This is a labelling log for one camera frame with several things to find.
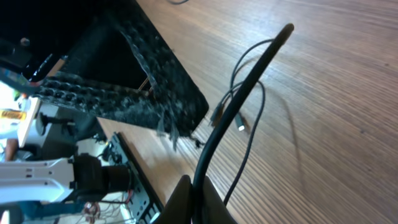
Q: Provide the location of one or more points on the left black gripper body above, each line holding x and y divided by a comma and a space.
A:
35, 35

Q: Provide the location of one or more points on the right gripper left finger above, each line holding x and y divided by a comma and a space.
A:
179, 208

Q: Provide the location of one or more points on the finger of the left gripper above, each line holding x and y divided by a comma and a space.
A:
168, 101

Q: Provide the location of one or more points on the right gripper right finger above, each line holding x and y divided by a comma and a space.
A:
214, 211

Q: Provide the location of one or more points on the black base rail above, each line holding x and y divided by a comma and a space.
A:
141, 202

